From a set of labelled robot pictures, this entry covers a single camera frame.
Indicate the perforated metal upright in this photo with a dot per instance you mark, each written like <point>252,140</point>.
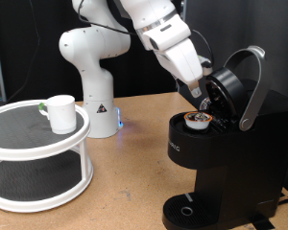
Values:
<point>183,8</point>

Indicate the white two-tier turntable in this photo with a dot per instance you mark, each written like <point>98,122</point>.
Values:
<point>54,150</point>

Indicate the white coffee pod orange rim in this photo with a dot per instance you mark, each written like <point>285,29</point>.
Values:
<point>198,124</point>

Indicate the black drip tray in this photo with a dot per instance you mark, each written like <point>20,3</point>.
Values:
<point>176,207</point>

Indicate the dark grey partition panel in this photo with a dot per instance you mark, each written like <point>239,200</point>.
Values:
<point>240,22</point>

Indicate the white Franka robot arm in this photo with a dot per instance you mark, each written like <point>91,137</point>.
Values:
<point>99,83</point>

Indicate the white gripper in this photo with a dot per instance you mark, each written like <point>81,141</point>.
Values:
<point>179,57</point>

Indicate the black backdrop curtain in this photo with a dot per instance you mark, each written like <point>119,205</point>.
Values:
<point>19,38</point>

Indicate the white mug with green tape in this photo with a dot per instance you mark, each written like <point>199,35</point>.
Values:
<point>63,115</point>

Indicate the black Keurig coffee machine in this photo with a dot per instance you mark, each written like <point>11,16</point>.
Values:
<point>246,166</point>

